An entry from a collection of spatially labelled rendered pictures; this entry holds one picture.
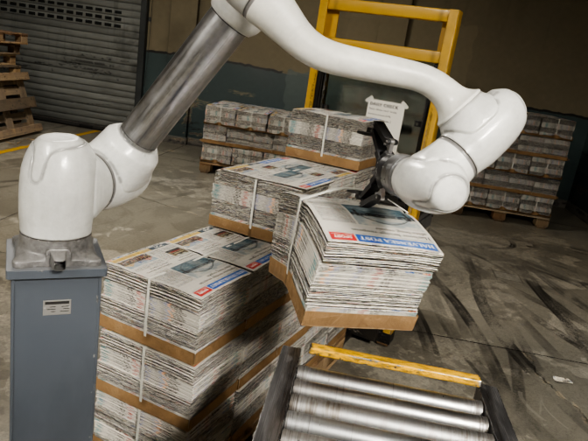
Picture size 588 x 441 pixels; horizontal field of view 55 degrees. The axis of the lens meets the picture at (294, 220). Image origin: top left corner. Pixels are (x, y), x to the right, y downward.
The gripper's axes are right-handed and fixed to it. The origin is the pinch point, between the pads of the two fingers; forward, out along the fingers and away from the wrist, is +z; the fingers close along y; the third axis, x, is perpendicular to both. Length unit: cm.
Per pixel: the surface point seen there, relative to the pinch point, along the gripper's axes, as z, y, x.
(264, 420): -28, 52, -23
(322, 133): 121, 0, 34
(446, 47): 131, -50, 95
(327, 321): -15.3, 35.7, -7.8
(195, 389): 28, 77, -27
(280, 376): -12, 51, -16
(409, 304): -16.5, 30.2, 11.6
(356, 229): -15.2, 13.8, -4.8
